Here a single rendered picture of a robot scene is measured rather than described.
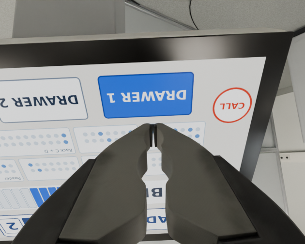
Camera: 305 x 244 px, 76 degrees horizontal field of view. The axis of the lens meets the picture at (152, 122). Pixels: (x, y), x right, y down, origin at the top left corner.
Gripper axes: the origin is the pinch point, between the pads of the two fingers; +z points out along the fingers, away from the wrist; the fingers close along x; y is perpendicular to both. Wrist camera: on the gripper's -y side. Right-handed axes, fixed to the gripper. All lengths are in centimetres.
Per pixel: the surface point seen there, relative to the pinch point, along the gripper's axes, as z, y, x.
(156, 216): 7.4, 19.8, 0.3
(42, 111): 7.3, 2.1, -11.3
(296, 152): 223, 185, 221
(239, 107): 7.4, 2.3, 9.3
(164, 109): 7.4, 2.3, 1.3
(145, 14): 148, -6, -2
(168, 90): 7.4, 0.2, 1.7
